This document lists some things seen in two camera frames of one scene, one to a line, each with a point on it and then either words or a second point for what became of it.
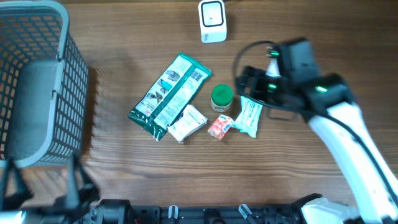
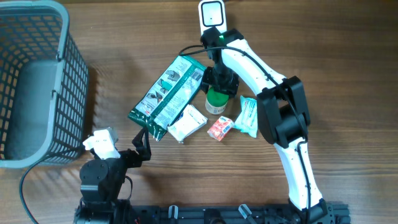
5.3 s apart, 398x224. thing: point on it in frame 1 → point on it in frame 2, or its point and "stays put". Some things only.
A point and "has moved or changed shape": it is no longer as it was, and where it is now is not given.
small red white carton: [221, 127] stays put
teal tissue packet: [248, 120] stays put
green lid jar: [221, 98] has moved or changed shape
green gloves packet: [173, 90] stays put
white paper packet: [190, 121] stays put
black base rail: [161, 214] stays put
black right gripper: [256, 91] → [229, 86]
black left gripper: [72, 209] → [135, 160]
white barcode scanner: [212, 21] stays put
